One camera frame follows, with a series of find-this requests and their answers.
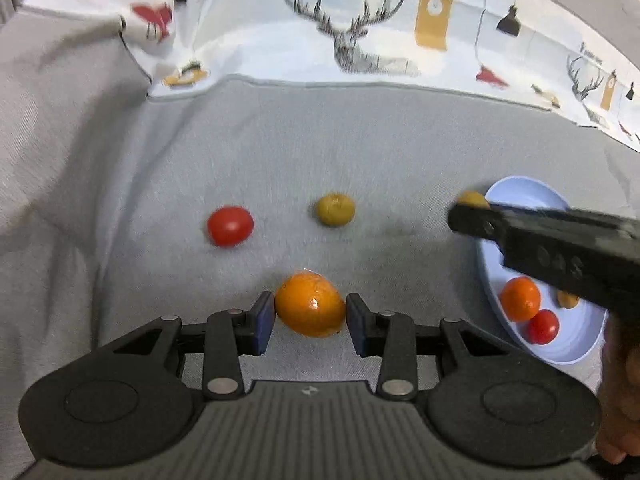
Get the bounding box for red tomato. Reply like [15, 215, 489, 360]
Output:
[526, 309, 560, 345]
[207, 205, 255, 248]

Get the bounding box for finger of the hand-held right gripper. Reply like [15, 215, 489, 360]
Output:
[447, 201, 508, 243]

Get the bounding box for white deer print cloth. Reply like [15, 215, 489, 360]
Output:
[22, 0, 640, 153]

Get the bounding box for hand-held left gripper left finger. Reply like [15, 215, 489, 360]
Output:
[107, 290, 276, 402]

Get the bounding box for orange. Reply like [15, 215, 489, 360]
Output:
[499, 276, 542, 322]
[274, 270, 347, 338]

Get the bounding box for light blue plate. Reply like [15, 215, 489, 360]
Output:
[475, 176, 609, 365]

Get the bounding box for grey cloth cover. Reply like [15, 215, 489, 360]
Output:
[0, 5, 640, 480]

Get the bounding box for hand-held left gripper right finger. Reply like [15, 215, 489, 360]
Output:
[345, 292, 517, 402]

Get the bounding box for person's right hand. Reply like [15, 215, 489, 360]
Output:
[596, 307, 640, 466]

